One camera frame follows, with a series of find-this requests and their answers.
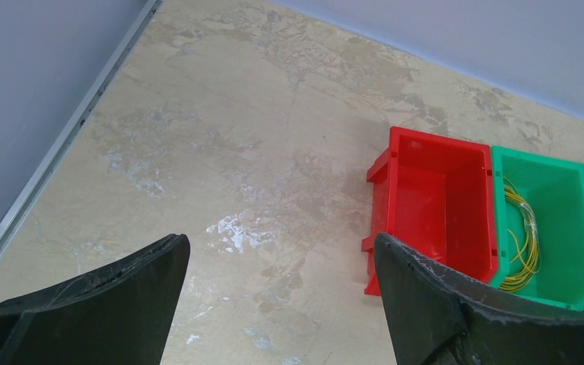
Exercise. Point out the aluminium frame rail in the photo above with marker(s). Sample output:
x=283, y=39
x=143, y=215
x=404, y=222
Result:
x=56, y=60

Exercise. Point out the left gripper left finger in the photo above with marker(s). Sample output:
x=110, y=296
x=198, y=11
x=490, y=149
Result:
x=120, y=313

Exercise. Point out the green plastic bin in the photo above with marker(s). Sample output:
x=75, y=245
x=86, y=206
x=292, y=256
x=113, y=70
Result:
x=547, y=193

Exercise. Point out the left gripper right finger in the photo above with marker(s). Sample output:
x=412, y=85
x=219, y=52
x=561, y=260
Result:
x=437, y=315

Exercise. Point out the red plastic bin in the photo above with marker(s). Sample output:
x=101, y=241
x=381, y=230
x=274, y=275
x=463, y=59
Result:
x=436, y=194

